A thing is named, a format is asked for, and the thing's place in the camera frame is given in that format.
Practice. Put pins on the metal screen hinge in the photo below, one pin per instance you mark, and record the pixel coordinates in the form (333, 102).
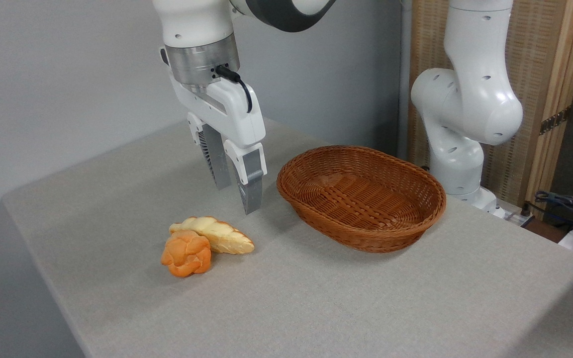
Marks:
(555, 121)

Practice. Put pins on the wooden folding screen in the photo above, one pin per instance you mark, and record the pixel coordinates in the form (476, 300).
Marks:
(540, 64)

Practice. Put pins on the orange knotted bread roll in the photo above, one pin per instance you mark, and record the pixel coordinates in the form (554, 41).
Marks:
(187, 254)

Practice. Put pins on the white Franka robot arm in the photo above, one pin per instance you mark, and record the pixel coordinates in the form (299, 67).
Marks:
(465, 99)

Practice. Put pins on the grey tablecloth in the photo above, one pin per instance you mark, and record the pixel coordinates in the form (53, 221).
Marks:
(316, 298)

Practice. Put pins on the white power strip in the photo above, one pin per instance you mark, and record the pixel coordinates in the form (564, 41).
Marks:
(515, 217)

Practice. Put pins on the pale braided long bread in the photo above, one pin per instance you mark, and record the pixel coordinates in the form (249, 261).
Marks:
(222, 236)

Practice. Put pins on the brown wicker oval basket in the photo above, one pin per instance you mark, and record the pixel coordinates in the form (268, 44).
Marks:
(361, 199)

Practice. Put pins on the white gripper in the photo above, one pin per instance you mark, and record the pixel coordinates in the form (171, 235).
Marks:
(232, 117)

